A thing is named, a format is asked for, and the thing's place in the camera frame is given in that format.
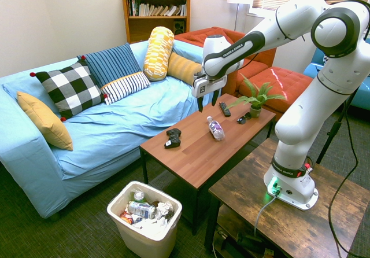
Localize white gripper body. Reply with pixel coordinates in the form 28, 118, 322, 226
191, 72, 228, 98

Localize clear plastic bottle purple label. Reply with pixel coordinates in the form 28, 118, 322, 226
206, 116, 226, 141

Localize crushed plastic bottle in trash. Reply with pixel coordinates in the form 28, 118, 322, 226
127, 201, 157, 220

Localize white trash bin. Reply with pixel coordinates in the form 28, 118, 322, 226
106, 180, 183, 258

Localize black remote control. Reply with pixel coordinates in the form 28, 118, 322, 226
219, 102, 232, 117

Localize yellow striped pillow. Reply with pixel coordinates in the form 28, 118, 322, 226
166, 51, 204, 86

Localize black sunglasses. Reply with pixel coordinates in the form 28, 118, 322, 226
236, 113, 252, 125

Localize reddish wood coffee table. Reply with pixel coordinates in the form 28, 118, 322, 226
139, 93, 278, 235

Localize potted green fern plant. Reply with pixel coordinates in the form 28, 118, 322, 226
225, 73, 288, 119

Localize black game controller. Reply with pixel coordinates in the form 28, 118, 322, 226
164, 128, 183, 149

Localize orange armchair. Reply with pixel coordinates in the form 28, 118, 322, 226
173, 26, 278, 97

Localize yellow white patterned bolster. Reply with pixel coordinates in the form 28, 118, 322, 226
142, 26, 175, 82

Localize orange ottoman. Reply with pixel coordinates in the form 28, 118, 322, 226
238, 66, 315, 122

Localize black speaker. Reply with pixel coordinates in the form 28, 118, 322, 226
173, 20, 186, 35

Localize white navy striped pillow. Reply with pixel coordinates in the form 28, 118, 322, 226
100, 71, 151, 106

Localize wooden bookshelf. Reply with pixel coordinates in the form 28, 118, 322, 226
119, 0, 194, 45

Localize row of books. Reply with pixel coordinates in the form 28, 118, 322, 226
128, 0, 188, 17

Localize blue striped pillow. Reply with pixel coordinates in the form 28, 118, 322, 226
76, 42, 143, 89

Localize crumpled white paper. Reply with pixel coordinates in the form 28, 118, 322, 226
156, 201, 175, 219

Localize light blue sofa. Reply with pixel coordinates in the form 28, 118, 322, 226
0, 39, 216, 219

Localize black tripod stand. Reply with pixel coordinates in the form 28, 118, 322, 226
315, 98, 352, 165

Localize black white checkered pillow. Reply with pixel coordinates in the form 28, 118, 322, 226
29, 55, 108, 123

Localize blue chair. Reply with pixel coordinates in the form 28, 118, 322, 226
302, 36, 370, 115

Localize rustic dark wood table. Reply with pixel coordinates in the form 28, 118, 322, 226
203, 138, 370, 258

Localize mustard yellow square pillow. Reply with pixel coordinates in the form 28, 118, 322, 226
16, 91, 74, 152

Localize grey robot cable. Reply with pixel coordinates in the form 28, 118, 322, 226
253, 192, 279, 237

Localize black cable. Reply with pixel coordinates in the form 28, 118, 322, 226
329, 87, 370, 257

